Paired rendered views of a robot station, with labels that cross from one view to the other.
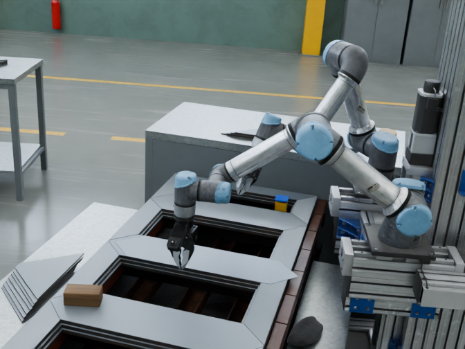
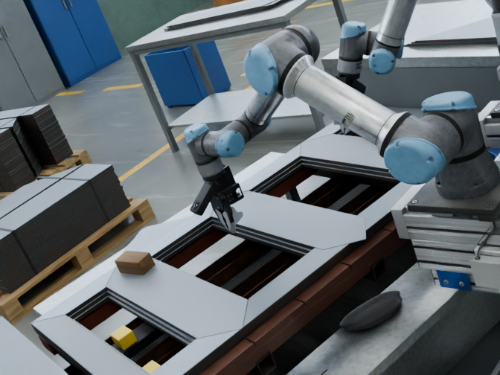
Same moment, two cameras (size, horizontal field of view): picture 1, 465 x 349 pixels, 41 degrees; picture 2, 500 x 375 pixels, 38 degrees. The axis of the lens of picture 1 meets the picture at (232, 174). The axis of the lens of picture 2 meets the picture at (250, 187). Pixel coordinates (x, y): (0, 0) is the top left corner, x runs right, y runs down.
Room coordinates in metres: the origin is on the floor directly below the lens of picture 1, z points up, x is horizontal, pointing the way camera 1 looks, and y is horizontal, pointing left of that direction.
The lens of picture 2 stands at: (0.60, -1.40, 1.88)
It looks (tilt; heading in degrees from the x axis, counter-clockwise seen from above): 23 degrees down; 47
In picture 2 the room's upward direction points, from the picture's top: 22 degrees counter-clockwise
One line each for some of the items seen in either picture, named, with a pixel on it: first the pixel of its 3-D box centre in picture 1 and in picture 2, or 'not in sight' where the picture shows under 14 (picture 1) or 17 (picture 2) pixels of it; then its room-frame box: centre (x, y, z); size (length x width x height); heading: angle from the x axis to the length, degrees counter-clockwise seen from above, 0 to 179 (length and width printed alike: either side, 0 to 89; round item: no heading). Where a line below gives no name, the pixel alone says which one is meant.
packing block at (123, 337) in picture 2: not in sight; (123, 337); (1.51, 0.32, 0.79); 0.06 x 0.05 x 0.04; 76
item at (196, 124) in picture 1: (279, 134); (492, 28); (3.16, -0.24, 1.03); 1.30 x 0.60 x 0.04; 76
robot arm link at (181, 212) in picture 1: (183, 209); (209, 166); (1.95, 0.16, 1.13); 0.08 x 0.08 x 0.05
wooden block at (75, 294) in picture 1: (83, 295); (135, 263); (1.75, 0.47, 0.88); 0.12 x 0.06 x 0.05; 92
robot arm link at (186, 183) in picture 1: (186, 188); (201, 143); (1.94, 0.16, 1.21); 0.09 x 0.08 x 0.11; 85
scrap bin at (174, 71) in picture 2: not in sight; (188, 71); (5.41, 3.90, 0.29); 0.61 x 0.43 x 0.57; 87
